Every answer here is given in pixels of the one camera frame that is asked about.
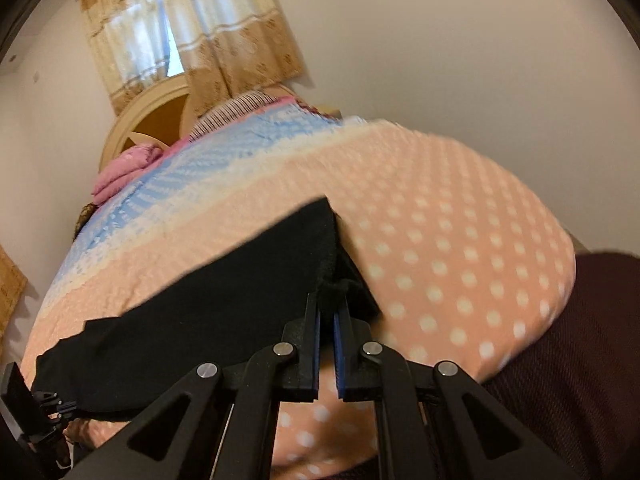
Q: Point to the cream arched headboard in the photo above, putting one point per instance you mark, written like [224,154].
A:
[130,120]

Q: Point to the polka dot bed blanket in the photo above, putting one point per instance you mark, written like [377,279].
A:
[450,210]

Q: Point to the black pants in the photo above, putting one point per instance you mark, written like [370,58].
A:
[210,310]

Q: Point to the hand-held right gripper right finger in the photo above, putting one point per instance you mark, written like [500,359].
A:
[340,360]

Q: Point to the person's left hand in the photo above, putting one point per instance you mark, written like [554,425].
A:
[80,432]

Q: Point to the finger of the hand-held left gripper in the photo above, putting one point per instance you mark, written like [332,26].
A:
[52,402]

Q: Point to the person's maroon clothing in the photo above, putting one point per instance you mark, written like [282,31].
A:
[575,360]

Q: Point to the striped pillow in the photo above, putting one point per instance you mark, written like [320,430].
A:
[230,110]

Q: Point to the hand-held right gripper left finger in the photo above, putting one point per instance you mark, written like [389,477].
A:
[316,355]

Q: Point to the dark brown furry object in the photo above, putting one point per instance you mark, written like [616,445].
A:
[86,220]

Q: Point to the folded pink blanket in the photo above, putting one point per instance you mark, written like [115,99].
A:
[125,170]

